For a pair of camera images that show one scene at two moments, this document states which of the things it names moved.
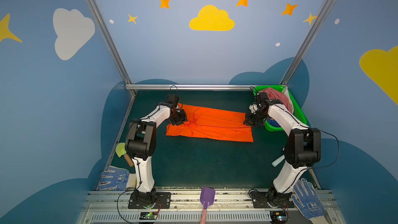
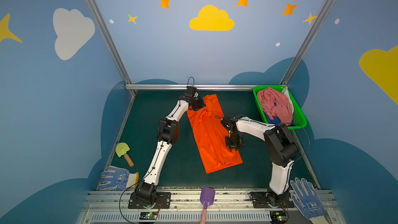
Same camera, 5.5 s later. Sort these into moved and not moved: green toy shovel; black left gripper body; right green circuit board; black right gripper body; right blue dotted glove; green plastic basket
Moved: black left gripper body; black right gripper body
Not moved: right blue dotted glove; right green circuit board; green toy shovel; green plastic basket
